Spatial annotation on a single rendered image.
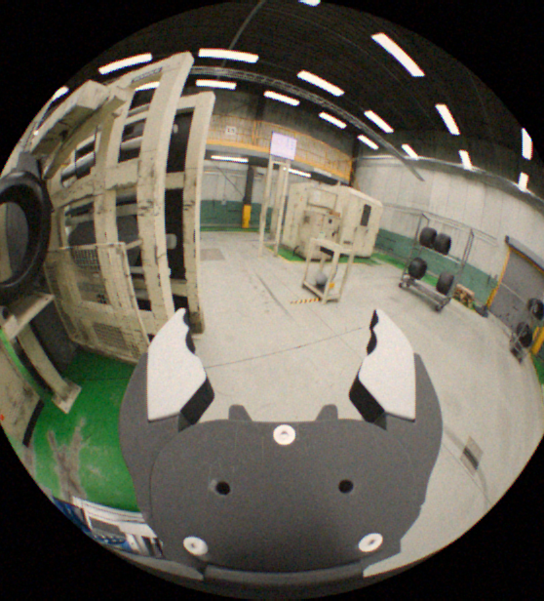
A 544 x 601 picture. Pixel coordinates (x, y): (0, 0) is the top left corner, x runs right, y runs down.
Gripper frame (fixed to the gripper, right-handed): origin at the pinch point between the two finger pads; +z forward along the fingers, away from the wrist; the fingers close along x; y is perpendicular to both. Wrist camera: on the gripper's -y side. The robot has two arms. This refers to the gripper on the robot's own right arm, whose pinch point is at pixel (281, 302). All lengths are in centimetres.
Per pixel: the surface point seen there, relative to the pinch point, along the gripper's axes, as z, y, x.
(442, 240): 278, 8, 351
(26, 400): -34, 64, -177
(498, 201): 423, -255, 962
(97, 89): 33, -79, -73
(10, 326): -9, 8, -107
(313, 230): 411, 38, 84
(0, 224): 2, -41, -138
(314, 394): 57, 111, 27
